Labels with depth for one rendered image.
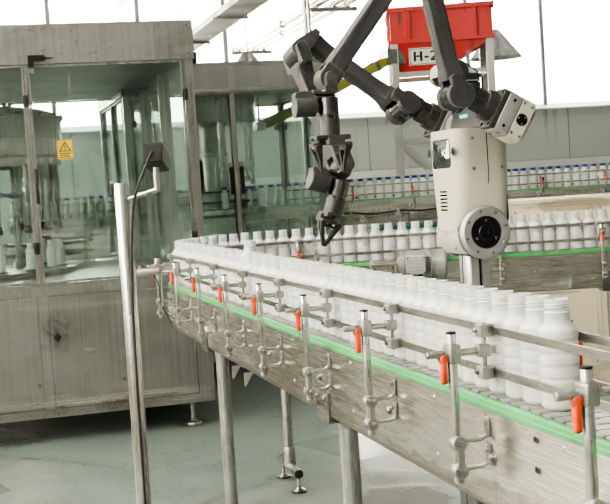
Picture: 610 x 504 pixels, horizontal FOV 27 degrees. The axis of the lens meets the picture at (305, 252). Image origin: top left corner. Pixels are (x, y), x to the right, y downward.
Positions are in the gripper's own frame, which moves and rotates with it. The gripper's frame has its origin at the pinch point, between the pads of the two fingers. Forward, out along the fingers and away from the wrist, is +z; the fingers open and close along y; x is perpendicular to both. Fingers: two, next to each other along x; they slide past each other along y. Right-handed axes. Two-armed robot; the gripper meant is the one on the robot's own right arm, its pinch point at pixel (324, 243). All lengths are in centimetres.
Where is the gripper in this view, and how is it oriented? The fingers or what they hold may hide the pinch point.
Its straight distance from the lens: 377.3
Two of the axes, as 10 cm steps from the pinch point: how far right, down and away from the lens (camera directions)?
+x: 9.3, 2.6, 2.6
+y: 2.6, 0.3, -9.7
